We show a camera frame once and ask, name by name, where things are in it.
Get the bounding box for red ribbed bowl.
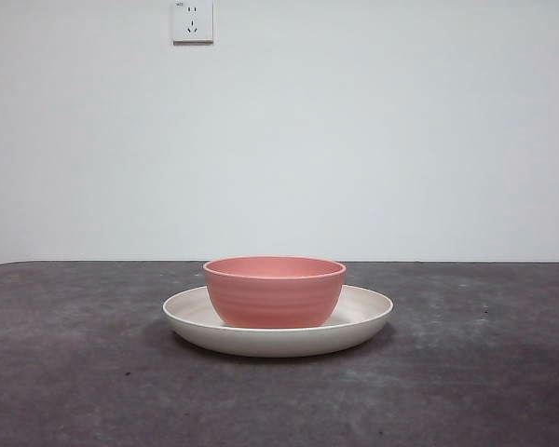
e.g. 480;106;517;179
202;255;347;328

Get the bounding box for white round plate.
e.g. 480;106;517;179
161;284;395;359

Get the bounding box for white wall power outlet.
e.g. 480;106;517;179
171;0;215;47

